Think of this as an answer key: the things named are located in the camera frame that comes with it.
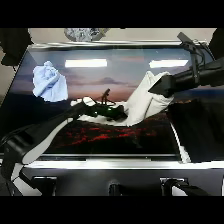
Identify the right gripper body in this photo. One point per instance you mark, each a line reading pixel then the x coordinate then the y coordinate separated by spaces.
pixel 165 86

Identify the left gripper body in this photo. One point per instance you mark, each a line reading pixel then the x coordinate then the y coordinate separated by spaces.
pixel 106 112

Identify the white shirt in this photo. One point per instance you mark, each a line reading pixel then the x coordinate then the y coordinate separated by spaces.
pixel 144 100

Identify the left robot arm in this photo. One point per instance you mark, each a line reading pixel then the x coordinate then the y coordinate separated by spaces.
pixel 40 136

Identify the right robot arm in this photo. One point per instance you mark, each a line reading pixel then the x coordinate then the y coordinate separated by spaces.
pixel 203 75

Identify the black garment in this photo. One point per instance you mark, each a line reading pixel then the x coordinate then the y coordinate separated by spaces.
pixel 200 130

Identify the light blue garment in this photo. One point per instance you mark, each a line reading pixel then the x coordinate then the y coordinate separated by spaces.
pixel 50 81

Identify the grey patterned garment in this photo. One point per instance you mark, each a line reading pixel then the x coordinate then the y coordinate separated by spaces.
pixel 85 33

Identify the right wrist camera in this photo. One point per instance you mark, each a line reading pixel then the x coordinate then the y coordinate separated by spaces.
pixel 190 43

